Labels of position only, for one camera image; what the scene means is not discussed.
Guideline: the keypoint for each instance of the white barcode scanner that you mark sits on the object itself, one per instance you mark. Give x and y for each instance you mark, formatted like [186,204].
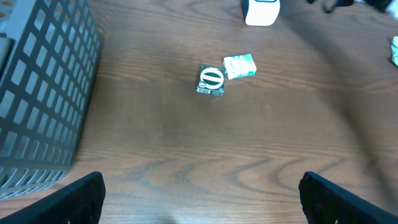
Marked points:
[260,12]

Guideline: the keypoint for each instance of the dark grey plastic basket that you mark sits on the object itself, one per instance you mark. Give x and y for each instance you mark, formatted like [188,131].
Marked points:
[50,51]

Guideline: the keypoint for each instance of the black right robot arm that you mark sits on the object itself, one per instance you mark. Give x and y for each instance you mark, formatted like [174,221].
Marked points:
[383,6]

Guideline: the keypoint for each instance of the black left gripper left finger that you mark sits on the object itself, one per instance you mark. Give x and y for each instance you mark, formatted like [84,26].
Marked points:
[79,202]

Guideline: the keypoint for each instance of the teal white snack packet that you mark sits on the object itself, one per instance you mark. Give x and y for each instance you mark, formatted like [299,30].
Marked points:
[394,50]

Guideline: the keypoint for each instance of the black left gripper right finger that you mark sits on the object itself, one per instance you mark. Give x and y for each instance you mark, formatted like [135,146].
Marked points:
[324,202]

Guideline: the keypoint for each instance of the small teal candy box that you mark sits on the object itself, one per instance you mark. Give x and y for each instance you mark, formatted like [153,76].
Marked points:
[238,66]

